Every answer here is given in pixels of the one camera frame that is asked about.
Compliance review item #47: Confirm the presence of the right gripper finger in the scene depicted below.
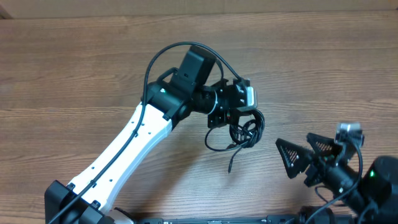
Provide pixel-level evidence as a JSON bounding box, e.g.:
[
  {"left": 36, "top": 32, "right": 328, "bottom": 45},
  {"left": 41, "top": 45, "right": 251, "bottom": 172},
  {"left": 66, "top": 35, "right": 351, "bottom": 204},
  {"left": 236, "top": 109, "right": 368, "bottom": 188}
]
[
  {"left": 275, "top": 138, "right": 314, "bottom": 179},
  {"left": 307, "top": 133, "right": 342, "bottom": 157}
]

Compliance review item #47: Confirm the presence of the black cable bundle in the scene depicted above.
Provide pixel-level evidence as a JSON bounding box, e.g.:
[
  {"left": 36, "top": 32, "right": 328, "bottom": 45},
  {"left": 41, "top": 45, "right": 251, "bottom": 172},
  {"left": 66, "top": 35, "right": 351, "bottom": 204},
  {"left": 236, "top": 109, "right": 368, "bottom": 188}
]
[{"left": 204, "top": 108, "right": 266, "bottom": 174}]

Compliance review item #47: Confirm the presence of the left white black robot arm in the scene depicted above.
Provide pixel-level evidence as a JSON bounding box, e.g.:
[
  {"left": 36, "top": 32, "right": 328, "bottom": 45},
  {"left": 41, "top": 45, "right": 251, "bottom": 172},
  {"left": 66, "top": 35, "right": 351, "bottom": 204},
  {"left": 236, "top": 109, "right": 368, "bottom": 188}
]
[{"left": 45, "top": 42, "right": 257, "bottom": 223}]

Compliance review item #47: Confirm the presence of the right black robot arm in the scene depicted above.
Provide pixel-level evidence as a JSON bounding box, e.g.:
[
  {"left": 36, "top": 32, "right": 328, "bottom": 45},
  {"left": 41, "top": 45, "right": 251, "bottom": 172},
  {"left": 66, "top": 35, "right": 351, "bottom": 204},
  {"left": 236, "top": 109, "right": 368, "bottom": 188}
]
[{"left": 275, "top": 131, "right": 397, "bottom": 223}]

